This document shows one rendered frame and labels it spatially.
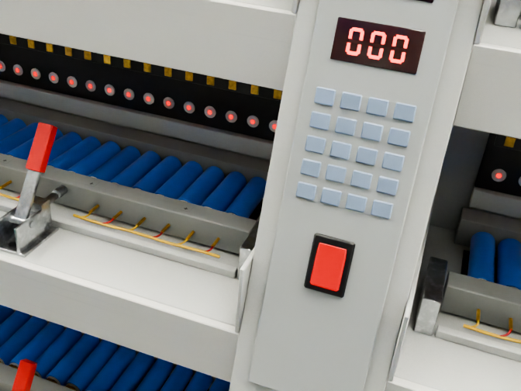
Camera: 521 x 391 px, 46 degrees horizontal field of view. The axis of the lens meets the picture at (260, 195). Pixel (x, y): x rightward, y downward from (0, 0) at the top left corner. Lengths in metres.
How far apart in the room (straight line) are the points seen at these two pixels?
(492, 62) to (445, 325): 0.18
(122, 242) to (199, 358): 0.11
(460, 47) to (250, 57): 0.12
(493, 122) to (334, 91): 0.09
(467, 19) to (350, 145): 0.09
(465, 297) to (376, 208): 0.12
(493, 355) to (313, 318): 0.12
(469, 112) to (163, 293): 0.23
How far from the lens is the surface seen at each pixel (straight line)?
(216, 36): 0.37
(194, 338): 0.41
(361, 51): 0.33
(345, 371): 0.38
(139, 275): 0.44
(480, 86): 0.34
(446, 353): 0.41
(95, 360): 0.62
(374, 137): 0.33
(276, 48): 0.35
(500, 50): 0.34
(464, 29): 0.33
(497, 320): 0.44
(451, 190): 0.54
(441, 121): 0.34
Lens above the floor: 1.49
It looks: 15 degrees down
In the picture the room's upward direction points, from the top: 10 degrees clockwise
